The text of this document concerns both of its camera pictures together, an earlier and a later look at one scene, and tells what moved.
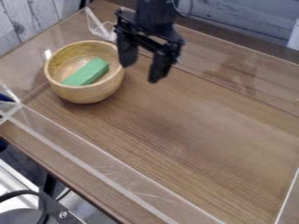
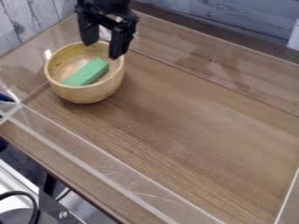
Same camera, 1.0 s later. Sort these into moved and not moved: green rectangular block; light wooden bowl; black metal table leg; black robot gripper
Moved: black robot gripper
Not moved: light wooden bowl; black metal table leg; green rectangular block
